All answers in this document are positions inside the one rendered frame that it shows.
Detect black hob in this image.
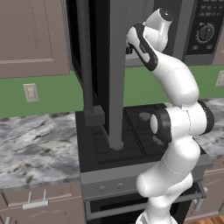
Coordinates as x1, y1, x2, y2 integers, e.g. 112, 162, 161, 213
74, 102, 214, 173

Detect grey microwave oven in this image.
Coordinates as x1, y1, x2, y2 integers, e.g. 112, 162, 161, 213
66, 0, 224, 67

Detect brown base cupboard door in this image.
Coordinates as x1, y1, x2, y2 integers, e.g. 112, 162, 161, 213
0, 200, 88, 224

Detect grey microwave door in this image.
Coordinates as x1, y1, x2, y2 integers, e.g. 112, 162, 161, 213
66, 0, 128, 151

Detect black oven door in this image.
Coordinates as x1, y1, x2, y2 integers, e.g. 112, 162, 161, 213
83, 182, 207, 224

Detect white wall socket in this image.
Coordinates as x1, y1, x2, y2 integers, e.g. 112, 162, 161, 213
23, 83, 40, 103
214, 70, 224, 88

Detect brown drawer front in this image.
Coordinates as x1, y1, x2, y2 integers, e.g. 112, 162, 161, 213
0, 179, 84, 212

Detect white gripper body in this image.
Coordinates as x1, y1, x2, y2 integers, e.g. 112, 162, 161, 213
125, 40, 135, 56

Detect dark microwave door handle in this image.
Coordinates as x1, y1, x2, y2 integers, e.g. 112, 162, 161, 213
75, 0, 106, 128

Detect grey oven door handle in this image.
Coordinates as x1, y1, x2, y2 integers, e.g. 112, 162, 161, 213
85, 186, 208, 221

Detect brown base cupboard front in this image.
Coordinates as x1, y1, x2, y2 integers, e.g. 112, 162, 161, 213
185, 165, 224, 223

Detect grey drawer handle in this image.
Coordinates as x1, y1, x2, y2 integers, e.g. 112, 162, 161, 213
22, 189, 50, 211

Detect grey stove control panel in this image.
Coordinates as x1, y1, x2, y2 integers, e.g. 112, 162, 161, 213
80, 158, 207, 203

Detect brown wall cupboard door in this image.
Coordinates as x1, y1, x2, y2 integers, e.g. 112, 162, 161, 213
0, 0, 72, 80
211, 47, 224, 67

